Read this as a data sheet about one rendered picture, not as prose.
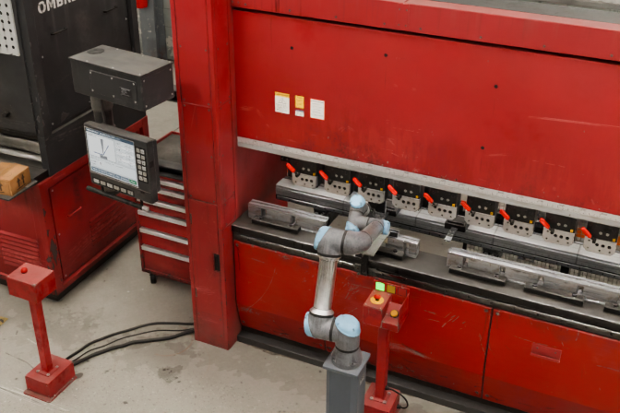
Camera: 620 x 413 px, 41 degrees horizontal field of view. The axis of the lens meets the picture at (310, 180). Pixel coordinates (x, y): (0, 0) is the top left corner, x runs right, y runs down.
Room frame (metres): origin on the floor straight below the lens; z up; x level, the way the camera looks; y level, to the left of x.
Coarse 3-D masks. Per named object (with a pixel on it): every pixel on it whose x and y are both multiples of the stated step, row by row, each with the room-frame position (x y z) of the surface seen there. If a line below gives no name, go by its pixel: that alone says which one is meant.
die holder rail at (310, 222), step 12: (252, 204) 4.26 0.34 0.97; (264, 204) 4.27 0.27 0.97; (252, 216) 4.27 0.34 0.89; (264, 216) 4.27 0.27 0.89; (276, 216) 4.20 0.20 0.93; (288, 216) 4.16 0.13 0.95; (300, 216) 4.13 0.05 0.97; (312, 216) 4.13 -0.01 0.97; (324, 216) 4.13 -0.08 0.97; (312, 228) 4.10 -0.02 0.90
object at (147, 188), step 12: (108, 132) 3.91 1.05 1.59; (120, 132) 3.90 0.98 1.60; (132, 132) 3.96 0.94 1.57; (144, 144) 3.78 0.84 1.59; (156, 144) 3.87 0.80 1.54; (144, 156) 3.78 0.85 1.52; (156, 156) 3.87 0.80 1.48; (144, 168) 3.78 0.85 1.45; (156, 168) 3.86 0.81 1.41; (96, 180) 3.98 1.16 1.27; (108, 180) 3.94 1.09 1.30; (144, 180) 3.79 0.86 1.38; (156, 180) 3.81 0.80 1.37; (120, 192) 3.89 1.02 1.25; (132, 192) 3.84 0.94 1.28; (144, 192) 3.80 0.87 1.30; (156, 192) 3.80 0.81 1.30
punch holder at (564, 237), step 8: (552, 216) 3.54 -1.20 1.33; (560, 216) 3.52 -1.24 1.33; (552, 224) 3.53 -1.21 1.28; (560, 224) 3.52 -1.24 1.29; (568, 224) 3.50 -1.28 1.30; (576, 224) 3.49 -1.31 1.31; (544, 232) 3.54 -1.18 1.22; (560, 232) 3.51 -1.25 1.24; (568, 232) 3.50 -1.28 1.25; (544, 240) 3.54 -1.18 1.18; (552, 240) 3.53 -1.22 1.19; (560, 240) 3.51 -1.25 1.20; (568, 240) 3.49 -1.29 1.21
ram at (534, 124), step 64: (256, 64) 4.23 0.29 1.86; (320, 64) 4.07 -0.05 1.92; (384, 64) 3.92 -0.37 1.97; (448, 64) 3.79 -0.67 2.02; (512, 64) 3.66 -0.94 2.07; (576, 64) 3.54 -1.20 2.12; (256, 128) 4.23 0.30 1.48; (320, 128) 4.07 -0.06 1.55; (384, 128) 3.92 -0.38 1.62; (448, 128) 3.77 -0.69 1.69; (512, 128) 3.64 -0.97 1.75; (576, 128) 3.52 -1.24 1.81; (512, 192) 3.63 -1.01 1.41; (576, 192) 3.50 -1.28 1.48
